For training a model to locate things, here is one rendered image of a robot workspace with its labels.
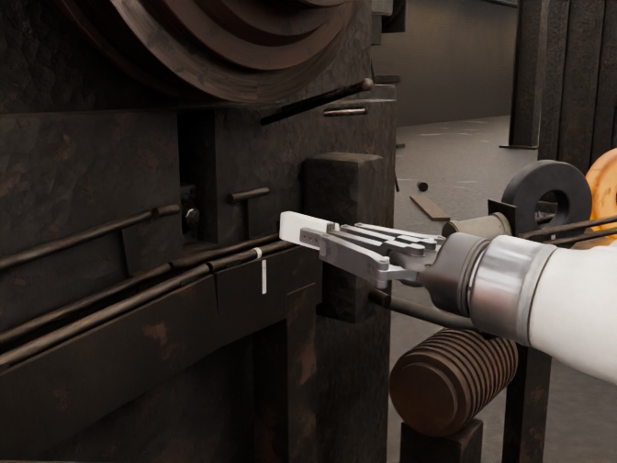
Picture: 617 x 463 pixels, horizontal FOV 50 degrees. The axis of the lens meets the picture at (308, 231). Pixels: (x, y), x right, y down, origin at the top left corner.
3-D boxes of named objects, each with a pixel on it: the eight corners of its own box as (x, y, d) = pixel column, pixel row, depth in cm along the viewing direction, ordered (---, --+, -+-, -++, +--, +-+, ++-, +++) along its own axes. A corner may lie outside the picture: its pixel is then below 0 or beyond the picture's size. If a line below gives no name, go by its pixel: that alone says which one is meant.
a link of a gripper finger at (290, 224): (333, 252, 70) (329, 254, 70) (283, 237, 74) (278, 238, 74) (335, 225, 69) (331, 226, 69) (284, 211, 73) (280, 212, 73)
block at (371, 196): (297, 312, 100) (297, 154, 95) (328, 299, 107) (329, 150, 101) (356, 328, 94) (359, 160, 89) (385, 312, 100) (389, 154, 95)
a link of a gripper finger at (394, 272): (440, 284, 62) (414, 299, 58) (391, 270, 65) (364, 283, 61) (443, 260, 61) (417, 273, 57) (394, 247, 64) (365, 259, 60)
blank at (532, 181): (496, 166, 103) (509, 169, 100) (579, 152, 107) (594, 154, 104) (499, 261, 107) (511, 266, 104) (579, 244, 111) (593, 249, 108)
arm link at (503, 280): (554, 330, 62) (494, 311, 65) (571, 237, 59) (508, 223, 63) (519, 363, 55) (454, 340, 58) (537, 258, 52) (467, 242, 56)
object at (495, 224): (442, 254, 105) (440, 218, 103) (491, 244, 107) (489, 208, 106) (461, 264, 99) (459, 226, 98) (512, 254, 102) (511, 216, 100)
